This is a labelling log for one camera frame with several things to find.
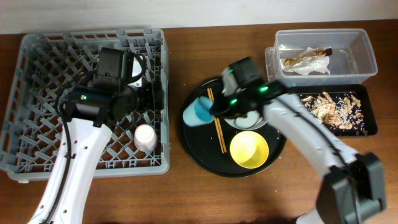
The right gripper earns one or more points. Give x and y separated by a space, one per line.
218 109

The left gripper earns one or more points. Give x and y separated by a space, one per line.
153 97

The blue plastic cup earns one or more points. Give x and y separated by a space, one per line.
197 113

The pink plastic cup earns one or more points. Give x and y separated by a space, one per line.
145 138

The yellow bowl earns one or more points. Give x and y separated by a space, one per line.
249 149

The white napkin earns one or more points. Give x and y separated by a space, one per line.
319 65

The brown snack wrapper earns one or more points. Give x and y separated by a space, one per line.
310 53

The food scraps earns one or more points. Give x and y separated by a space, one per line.
338 111

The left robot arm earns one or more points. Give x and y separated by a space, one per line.
89 115

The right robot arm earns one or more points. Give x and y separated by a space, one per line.
352 188

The grey dishwasher rack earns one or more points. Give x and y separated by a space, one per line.
31 130

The grey round plate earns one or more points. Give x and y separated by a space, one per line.
252 121

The round black tray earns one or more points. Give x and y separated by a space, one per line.
202 144

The clear plastic bin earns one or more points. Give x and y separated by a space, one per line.
352 60

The black rectangular tray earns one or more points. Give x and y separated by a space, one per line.
370 126

